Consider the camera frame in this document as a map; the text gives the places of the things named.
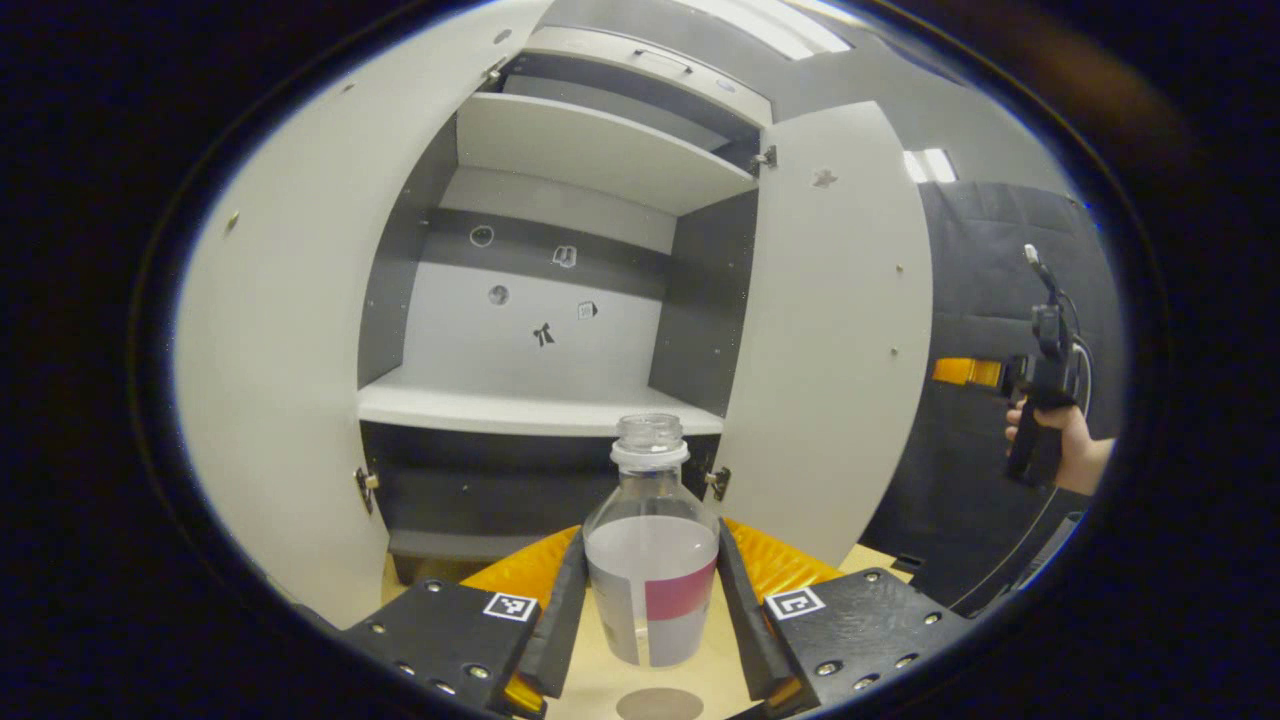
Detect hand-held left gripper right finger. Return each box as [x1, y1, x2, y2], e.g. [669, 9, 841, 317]
[714, 516, 975, 717]

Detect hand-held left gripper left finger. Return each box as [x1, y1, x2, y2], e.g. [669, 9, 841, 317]
[338, 525, 591, 719]

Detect clear bottle with red label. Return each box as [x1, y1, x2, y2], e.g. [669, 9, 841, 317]
[583, 413, 721, 669]

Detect round brown coaster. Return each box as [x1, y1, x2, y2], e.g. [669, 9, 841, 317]
[617, 688, 705, 720]

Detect white cabinet door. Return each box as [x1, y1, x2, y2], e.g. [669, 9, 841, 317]
[714, 100, 937, 573]
[175, 0, 553, 631]

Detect white and grey cabinet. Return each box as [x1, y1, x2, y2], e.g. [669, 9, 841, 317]
[355, 25, 778, 586]

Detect black backdrop cloth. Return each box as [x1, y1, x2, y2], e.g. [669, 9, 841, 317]
[860, 180, 1128, 613]

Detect small ceiling light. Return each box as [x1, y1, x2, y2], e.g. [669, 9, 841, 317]
[903, 148, 958, 184]

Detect large ceiling light panel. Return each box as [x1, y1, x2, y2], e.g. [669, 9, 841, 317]
[690, 0, 853, 61]

